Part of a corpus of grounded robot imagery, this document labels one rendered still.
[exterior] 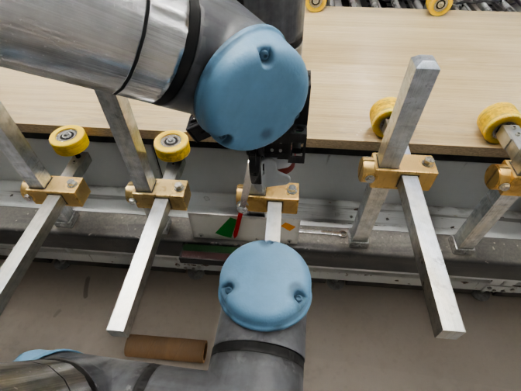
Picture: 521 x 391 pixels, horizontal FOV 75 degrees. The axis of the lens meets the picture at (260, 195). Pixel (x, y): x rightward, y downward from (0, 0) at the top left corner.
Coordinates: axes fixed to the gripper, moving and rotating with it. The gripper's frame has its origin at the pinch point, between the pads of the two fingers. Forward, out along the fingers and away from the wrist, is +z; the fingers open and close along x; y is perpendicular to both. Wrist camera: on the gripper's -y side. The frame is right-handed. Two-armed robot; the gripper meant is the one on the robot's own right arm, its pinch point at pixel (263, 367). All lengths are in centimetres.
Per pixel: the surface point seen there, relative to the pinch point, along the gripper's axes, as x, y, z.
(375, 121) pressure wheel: 21, -50, -12
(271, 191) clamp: -0.9, -33.8, -4.4
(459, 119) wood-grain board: 45, -59, -7
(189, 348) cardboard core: -29, -23, 75
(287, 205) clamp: 2.7, -31.8, -2.5
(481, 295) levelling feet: 91, -57, 81
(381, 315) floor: 47, -45, 83
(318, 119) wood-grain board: 9, -56, -7
